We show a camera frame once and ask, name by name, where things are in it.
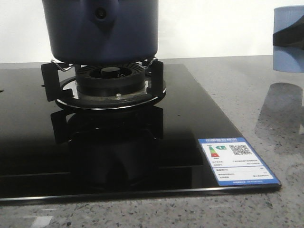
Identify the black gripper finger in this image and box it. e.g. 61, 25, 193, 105
273, 19, 304, 49

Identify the light blue ribbed cup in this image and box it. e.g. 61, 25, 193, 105
273, 5, 304, 73

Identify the dark blue cooking pot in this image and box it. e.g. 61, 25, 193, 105
42, 0, 159, 65

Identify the black metal pot support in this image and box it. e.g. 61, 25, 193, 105
41, 58, 166, 111

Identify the blue energy label sticker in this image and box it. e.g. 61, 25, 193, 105
199, 137, 280, 186

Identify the black round gas burner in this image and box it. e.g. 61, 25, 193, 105
76, 63, 145, 96

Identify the black glass gas stove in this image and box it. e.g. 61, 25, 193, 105
0, 64, 281, 204

